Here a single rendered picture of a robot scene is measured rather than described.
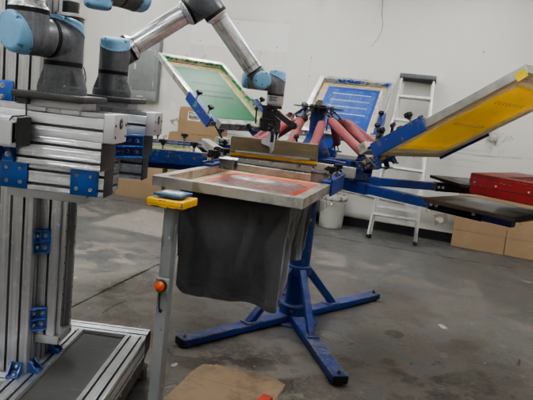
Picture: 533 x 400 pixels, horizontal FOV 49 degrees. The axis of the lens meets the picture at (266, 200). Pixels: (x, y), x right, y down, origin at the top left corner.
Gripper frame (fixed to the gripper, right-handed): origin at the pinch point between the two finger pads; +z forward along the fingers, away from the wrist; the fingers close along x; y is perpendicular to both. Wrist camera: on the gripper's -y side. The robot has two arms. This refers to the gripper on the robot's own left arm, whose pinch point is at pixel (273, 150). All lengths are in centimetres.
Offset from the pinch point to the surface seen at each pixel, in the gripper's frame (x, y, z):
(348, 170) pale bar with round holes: -22.9, -31.5, 6.1
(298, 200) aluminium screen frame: 59, -28, 11
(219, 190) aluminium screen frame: 59, 2, 12
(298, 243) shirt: 21.4, -21.4, 34.9
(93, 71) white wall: -414, 365, -34
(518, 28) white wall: -414, -127, -125
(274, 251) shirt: 49, -19, 33
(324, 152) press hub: -80, -8, 4
